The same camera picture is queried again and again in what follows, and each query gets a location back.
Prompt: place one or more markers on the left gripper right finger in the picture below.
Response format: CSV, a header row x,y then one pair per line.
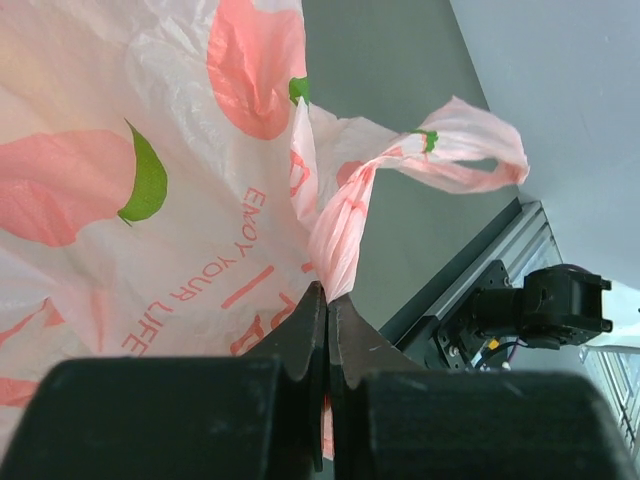
x,y
355,349

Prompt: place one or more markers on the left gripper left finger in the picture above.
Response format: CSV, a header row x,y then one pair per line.
x,y
294,416

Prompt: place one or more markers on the pink plastic bag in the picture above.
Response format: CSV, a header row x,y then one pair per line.
x,y
168,188

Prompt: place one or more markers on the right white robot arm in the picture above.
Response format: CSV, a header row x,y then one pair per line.
x,y
562,305

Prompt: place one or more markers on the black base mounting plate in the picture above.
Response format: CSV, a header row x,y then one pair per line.
x,y
432,327

